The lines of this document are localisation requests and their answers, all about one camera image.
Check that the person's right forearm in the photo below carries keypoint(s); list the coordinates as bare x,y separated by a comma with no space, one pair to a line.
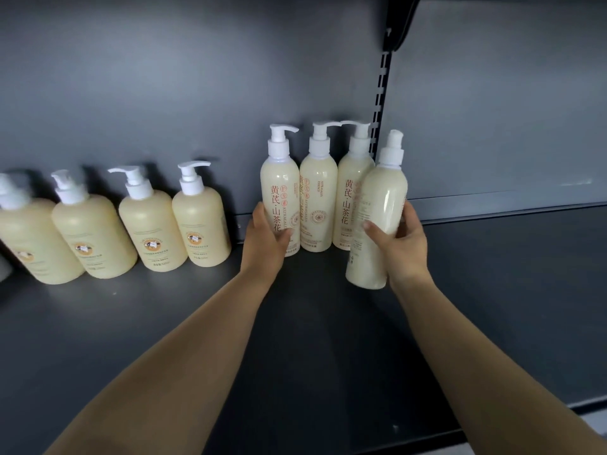
474,369

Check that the person's left forearm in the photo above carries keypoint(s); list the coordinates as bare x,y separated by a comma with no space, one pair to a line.
189,355

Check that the tall cream pump bottle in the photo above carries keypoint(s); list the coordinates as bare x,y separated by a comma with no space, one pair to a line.
280,184
379,198
317,194
350,194

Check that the dark grey metal shelf board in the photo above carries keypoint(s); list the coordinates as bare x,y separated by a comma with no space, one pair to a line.
498,303

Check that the black shelf bracket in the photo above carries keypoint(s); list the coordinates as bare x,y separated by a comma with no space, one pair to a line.
400,18

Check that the person's right thumb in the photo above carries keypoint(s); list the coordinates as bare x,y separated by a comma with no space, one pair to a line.
377,233

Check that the slotted metal shelf upright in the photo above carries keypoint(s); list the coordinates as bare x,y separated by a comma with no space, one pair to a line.
379,89

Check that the person's right hand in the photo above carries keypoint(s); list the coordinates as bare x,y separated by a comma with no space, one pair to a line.
405,260

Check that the person's left thumb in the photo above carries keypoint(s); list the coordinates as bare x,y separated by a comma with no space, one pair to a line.
284,235

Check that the squat cream pump bottle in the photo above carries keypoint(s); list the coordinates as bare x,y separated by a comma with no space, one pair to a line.
95,232
201,222
28,236
149,227

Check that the person's left hand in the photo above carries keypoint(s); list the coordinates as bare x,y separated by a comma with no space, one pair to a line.
260,248

